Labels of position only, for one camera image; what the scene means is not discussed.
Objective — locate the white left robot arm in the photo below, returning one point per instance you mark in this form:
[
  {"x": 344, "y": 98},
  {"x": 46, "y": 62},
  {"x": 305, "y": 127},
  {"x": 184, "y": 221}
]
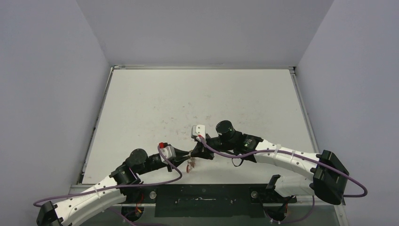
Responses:
[{"x": 78, "y": 208}]

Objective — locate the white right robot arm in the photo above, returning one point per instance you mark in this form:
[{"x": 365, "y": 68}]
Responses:
[{"x": 320, "y": 174}]

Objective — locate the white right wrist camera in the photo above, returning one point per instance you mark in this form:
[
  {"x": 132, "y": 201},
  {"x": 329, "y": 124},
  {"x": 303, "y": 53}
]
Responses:
[{"x": 198, "y": 130}]

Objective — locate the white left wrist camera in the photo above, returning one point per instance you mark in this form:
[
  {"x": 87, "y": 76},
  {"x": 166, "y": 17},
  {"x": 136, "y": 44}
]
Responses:
[{"x": 167, "y": 152}]

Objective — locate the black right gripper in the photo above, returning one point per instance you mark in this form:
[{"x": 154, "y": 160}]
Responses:
[{"x": 206, "y": 147}]

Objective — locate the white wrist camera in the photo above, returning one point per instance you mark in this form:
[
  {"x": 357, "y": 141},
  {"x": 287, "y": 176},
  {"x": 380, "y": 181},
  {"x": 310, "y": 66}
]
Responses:
[
  {"x": 167, "y": 152},
  {"x": 198, "y": 130}
]

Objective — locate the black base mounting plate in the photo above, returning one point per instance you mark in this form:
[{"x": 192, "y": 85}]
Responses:
[{"x": 208, "y": 200}]

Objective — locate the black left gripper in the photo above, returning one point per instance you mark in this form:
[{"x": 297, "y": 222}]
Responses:
[{"x": 179, "y": 153}]

